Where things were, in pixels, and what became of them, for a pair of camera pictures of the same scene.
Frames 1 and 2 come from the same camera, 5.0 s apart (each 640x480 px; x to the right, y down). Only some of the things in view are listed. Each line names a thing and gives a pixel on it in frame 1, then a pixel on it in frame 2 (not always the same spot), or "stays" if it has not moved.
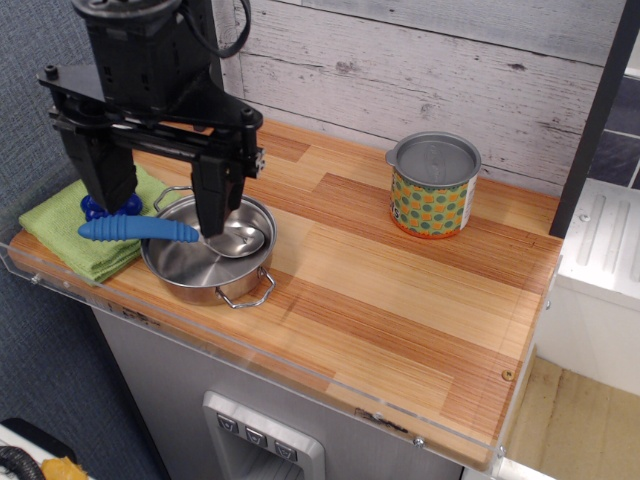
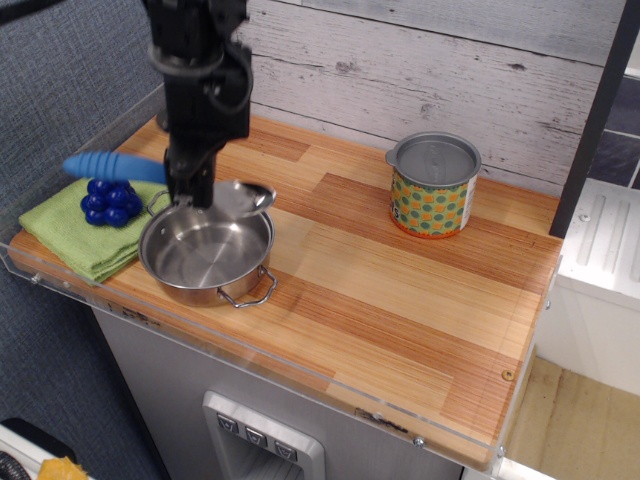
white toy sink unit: (591, 324) stays
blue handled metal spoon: (242, 234) to (231, 198)
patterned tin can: (433, 182) stays
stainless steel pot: (196, 274) stays
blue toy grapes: (93, 210) stays
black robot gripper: (156, 84) to (197, 49)
